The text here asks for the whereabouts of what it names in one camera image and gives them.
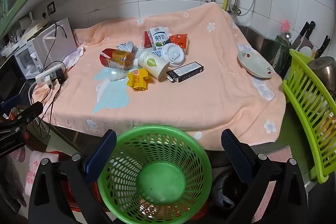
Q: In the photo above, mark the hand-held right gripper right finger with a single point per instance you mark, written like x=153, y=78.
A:
x=236, y=155

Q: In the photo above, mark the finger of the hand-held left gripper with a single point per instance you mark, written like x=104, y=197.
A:
x=31, y=109
x=10, y=102

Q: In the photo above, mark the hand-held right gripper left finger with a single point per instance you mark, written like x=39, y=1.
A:
x=101, y=153

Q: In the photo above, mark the green plastic mesh basket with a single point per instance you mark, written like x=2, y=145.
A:
x=157, y=182

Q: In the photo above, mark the yellow snack packet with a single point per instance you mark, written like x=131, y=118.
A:
x=137, y=79

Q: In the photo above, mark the brown tea bottle red label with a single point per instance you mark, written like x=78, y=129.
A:
x=118, y=58

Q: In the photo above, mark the black box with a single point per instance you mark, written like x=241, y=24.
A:
x=186, y=70

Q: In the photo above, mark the white paper cup green drop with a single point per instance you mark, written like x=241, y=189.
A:
x=152, y=64

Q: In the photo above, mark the grey paper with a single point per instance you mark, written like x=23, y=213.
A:
x=128, y=45

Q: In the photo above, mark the white plastic cup lid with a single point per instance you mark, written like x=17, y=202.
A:
x=173, y=54

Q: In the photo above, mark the orange snack packet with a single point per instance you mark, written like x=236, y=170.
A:
x=179, y=40

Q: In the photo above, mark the black appliance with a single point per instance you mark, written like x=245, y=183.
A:
x=10, y=77

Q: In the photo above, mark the white charger plug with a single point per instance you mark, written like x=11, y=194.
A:
x=49, y=81

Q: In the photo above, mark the white power strip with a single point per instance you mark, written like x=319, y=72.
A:
x=42, y=77

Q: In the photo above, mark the black round object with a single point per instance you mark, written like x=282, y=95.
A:
x=225, y=192

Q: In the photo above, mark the pink printed bag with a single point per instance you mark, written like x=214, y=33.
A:
x=36, y=169

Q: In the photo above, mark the pink mat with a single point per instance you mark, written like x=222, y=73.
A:
x=278, y=154

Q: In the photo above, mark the black charger plug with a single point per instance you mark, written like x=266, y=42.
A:
x=61, y=77

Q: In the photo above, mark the red plastic stool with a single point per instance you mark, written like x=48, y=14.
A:
x=71, y=197

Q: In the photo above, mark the white cloth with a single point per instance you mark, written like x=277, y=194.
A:
x=73, y=57

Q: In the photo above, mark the peach flower print blanket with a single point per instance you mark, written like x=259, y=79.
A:
x=197, y=98

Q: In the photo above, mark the white microwave oven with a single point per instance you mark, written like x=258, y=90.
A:
x=52, y=43

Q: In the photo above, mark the green plastic dish rack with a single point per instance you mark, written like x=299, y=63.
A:
x=302, y=98

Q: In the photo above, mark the white ceramic bowl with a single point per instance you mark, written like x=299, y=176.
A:
x=253, y=64

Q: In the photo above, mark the green bottle pink cap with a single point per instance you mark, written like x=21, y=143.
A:
x=281, y=56

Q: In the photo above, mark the small blue white carton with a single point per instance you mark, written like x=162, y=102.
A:
x=157, y=53

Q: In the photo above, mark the steel pot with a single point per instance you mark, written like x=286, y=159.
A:
x=324, y=71

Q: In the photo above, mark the white milk carton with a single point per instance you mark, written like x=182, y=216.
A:
x=158, y=37

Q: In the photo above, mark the pink brush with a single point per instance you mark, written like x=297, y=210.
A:
x=284, y=26

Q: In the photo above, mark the black wall outlet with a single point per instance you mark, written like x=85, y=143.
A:
x=51, y=7

